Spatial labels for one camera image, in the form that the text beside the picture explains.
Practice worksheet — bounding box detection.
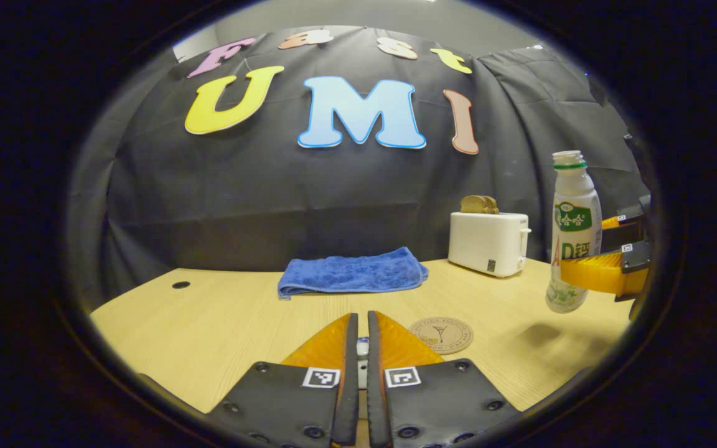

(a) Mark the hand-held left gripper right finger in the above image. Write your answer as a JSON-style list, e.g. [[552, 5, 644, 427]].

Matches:
[[367, 310, 521, 447]]

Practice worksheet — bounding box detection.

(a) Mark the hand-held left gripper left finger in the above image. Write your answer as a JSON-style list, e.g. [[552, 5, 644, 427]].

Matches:
[[206, 312, 360, 447]]

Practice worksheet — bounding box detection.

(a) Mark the white green-label water bottle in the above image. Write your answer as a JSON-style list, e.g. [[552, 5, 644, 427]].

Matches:
[[545, 150, 603, 314]]

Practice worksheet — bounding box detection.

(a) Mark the round tan coaster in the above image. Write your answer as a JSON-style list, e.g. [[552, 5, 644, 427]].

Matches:
[[408, 316, 475, 356]]

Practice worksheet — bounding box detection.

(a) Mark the white toaster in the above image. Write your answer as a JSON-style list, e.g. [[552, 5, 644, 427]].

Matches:
[[448, 211, 532, 278]]

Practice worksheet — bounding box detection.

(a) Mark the blue folded towel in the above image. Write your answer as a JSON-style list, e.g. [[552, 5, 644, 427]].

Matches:
[[277, 246, 429, 301]]

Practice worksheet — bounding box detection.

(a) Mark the brown bread slice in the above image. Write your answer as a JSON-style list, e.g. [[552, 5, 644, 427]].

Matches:
[[461, 195, 500, 215]]

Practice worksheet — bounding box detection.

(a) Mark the black backdrop cloth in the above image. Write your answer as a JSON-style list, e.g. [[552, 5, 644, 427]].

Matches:
[[66, 25, 652, 312]]

